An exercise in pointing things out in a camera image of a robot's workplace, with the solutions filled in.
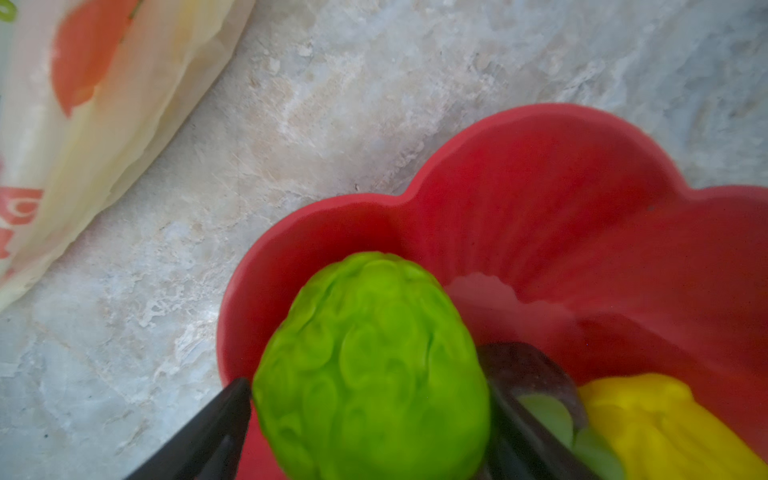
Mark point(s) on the green bell pepper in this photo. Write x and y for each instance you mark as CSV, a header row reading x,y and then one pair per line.
x,y
373,375

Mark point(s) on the red flower-shaped plate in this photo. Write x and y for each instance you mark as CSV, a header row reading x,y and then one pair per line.
x,y
563,227

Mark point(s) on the yellow bell pepper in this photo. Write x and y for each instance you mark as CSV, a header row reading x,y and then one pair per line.
x,y
658,431

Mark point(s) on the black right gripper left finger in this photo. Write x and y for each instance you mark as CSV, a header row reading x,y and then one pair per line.
x,y
209,446

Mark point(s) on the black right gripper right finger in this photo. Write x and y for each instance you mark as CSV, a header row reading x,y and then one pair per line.
x,y
522,448

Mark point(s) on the yellow printed plastic bag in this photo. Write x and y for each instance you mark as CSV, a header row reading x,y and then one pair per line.
x,y
91,93

